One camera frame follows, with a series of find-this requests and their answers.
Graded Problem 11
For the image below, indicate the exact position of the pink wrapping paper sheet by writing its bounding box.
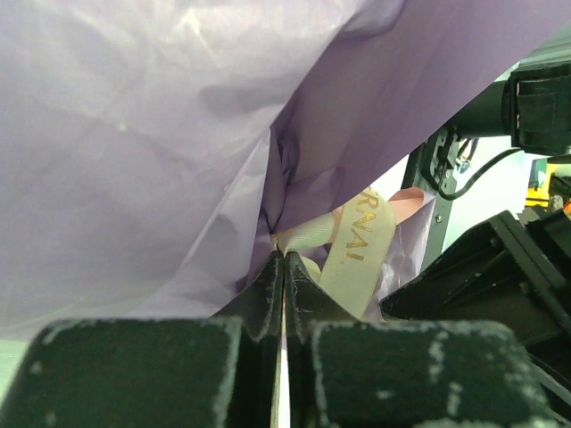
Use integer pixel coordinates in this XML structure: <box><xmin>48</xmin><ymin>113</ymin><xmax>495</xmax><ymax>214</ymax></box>
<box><xmin>1</xmin><ymin>1</ymin><xmax>570</xmax><ymax>342</ymax></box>

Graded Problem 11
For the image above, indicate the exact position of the cream ribbon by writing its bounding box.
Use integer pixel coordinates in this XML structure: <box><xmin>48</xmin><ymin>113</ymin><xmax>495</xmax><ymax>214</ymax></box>
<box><xmin>275</xmin><ymin>187</ymin><xmax>396</xmax><ymax>319</ymax></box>

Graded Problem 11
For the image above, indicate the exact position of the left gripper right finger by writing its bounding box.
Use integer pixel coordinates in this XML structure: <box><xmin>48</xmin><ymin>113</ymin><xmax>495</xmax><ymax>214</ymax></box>
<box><xmin>284</xmin><ymin>252</ymin><xmax>558</xmax><ymax>427</ymax></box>

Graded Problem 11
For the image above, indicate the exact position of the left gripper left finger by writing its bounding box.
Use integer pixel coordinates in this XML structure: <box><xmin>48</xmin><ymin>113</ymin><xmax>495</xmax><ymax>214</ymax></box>
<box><xmin>12</xmin><ymin>252</ymin><xmax>284</xmax><ymax>427</ymax></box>

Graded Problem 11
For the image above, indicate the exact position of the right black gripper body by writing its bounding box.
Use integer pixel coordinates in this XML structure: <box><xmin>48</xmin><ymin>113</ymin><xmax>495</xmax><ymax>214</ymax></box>
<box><xmin>379</xmin><ymin>210</ymin><xmax>570</xmax><ymax>401</ymax></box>

